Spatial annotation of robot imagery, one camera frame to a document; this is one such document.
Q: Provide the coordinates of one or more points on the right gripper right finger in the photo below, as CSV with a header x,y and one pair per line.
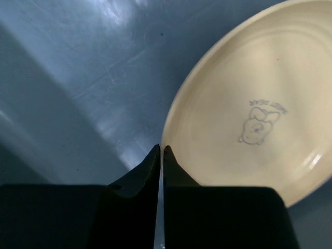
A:
x,y
221,217

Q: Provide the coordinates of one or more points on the grey plastic bin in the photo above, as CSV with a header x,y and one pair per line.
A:
x,y
86,88

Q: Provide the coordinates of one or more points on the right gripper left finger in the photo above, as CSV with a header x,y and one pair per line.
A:
x,y
119,215

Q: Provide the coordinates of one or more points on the tan plate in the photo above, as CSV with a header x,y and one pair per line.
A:
x,y
256,108

